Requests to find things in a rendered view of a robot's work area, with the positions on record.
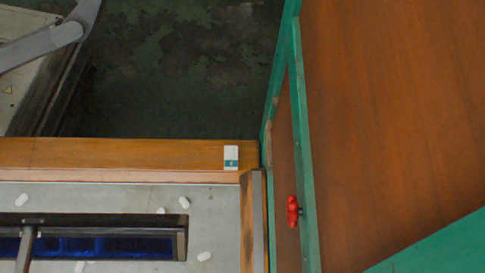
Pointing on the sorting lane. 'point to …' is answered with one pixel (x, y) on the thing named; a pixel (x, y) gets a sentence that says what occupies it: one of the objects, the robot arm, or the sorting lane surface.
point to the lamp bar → (98, 236)
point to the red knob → (292, 211)
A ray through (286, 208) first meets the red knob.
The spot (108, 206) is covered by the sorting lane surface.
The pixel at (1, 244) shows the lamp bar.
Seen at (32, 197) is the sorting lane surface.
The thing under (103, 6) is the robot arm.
